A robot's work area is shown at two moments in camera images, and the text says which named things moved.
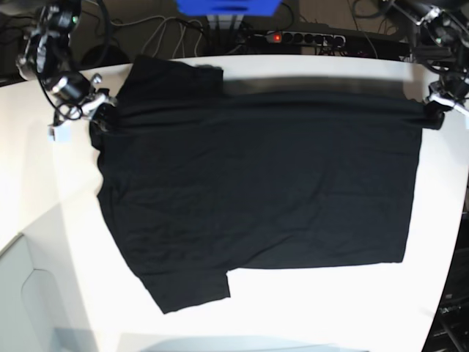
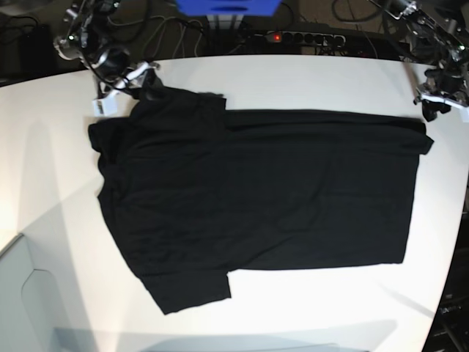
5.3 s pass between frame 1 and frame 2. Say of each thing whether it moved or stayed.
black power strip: stayed
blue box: stayed
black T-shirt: moved
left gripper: moved
